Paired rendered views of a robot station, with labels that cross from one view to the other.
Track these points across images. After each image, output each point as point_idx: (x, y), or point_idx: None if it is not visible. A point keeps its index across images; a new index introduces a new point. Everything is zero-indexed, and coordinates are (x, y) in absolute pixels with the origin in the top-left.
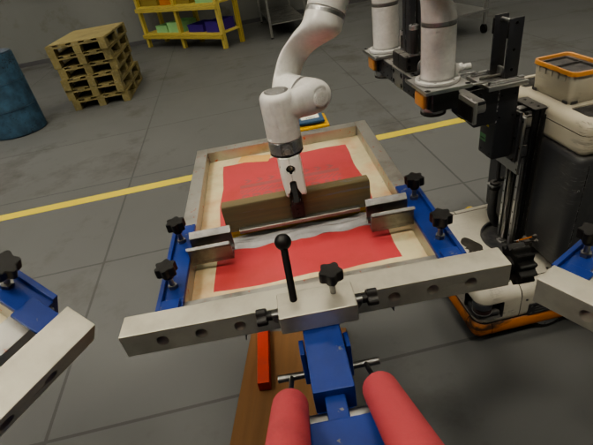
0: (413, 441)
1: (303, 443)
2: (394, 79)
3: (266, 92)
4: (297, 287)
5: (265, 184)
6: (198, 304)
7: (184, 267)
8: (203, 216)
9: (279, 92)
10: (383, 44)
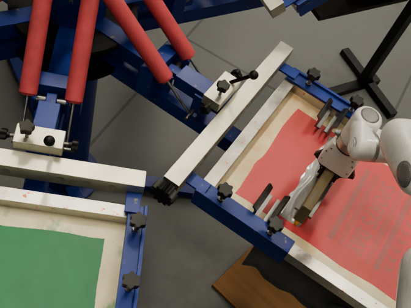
0: (132, 15)
1: (161, 15)
2: None
3: (372, 110)
4: (244, 103)
5: (399, 211)
6: (274, 70)
7: (322, 97)
8: None
9: (362, 112)
10: None
